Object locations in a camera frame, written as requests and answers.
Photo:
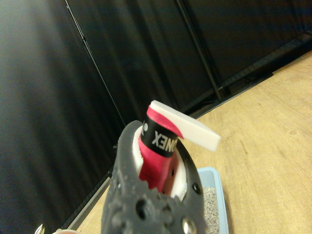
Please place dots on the black curtain stand pole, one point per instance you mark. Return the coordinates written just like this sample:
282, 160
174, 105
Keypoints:
200, 50

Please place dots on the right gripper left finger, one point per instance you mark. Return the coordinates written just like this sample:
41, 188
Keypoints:
126, 195

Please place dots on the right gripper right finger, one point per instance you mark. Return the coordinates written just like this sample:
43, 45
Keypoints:
193, 207

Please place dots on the blue litter tray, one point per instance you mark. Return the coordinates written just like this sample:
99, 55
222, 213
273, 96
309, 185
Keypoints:
210, 207

